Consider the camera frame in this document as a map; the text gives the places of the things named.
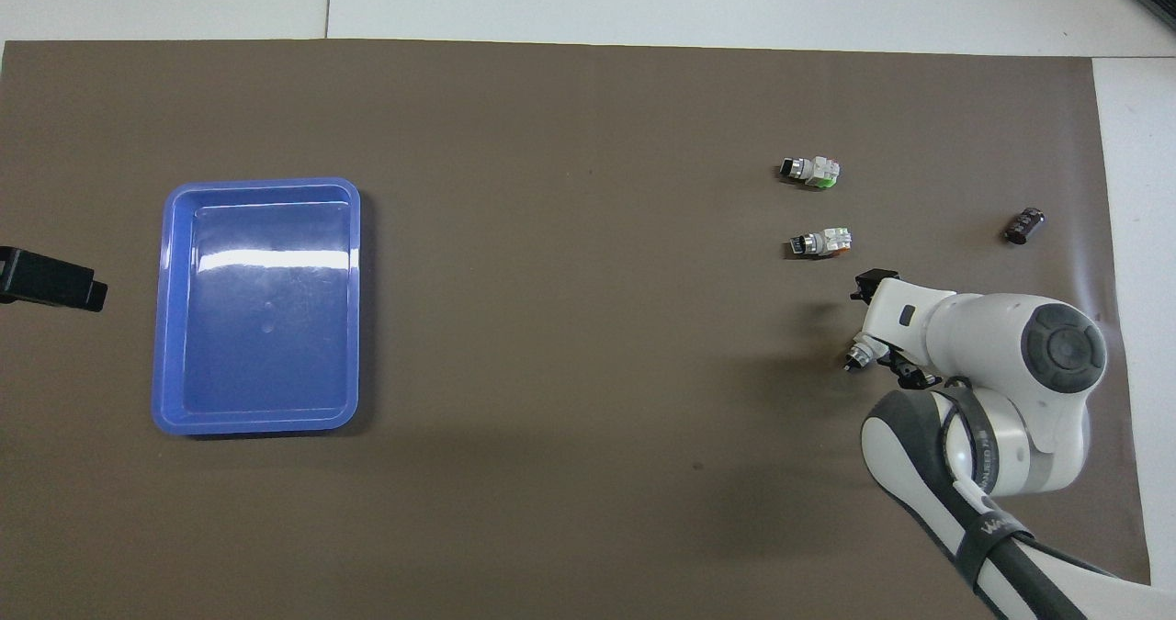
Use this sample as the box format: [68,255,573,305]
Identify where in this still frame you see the selector switch with green block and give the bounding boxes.
[843,333,890,373]

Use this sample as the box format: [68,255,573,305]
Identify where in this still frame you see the black cylindrical capacitor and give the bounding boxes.
[1003,205,1048,245]

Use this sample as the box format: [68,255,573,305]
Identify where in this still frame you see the blue plastic tray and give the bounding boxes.
[151,176,362,437]

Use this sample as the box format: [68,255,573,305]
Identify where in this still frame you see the brown table mat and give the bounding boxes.
[0,39,1154,620]

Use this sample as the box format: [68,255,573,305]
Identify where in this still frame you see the selector switch with orange base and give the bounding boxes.
[787,227,854,260]

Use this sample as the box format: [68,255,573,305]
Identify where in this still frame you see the selector switch with green base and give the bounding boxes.
[778,156,842,189]

